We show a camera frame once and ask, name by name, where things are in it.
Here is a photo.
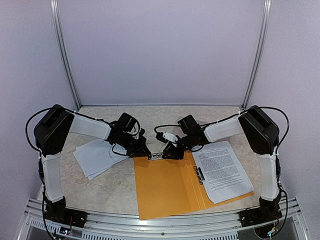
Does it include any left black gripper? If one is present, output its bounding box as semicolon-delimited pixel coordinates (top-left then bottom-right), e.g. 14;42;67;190
117;132;151;158

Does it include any metal folder spine clip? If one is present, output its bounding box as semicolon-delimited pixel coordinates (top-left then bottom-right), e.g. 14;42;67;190
193;166;205;185

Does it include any orange file folder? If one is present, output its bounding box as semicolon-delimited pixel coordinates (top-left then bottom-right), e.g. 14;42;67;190
132;151;255;221

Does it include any stack of printed papers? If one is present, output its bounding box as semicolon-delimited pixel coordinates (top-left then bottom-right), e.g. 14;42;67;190
192;141;254;204

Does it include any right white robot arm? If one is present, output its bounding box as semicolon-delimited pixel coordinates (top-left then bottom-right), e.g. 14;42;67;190
156;105;282;222

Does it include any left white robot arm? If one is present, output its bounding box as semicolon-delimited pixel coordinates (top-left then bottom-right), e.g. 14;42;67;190
33;104;151;223

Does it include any metal folder cover clip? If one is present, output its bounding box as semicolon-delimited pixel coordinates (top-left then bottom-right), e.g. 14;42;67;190
148;152;163;161

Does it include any remaining white paper stack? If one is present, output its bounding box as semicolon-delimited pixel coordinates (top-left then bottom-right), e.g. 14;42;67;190
73;139;129;180

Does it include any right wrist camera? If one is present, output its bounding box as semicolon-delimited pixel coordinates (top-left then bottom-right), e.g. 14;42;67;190
155;131;179;144

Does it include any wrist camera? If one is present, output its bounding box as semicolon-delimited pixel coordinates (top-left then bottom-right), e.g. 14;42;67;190
133;128;146;140
155;131;179;144

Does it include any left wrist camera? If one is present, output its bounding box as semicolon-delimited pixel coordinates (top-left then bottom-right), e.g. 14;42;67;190
133;128;146;140

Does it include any front aluminium rail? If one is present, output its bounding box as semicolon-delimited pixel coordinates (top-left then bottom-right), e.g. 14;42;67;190
15;198;311;240

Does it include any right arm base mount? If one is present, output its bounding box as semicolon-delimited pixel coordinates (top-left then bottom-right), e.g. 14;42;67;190
238;208;283;227

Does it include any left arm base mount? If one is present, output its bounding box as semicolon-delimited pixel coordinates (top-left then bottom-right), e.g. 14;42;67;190
44;208;88;228

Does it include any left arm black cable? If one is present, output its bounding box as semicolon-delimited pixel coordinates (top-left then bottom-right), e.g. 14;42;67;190
24;107;141;156

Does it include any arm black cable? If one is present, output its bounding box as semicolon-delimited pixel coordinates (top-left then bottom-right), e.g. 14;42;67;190
24;107;141;156
153;106;291;201

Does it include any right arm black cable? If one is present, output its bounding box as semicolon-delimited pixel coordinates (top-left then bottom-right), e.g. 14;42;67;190
153;106;291;201

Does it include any left aluminium frame post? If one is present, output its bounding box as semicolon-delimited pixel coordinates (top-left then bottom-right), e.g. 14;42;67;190
49;0;82;111

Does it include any aluminium frame post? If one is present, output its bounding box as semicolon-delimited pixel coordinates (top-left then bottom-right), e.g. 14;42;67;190
49;0;82;111
241;0;272;109

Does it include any right aluminium frame post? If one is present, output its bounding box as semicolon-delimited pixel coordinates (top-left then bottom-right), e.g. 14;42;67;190
241;0;272;109

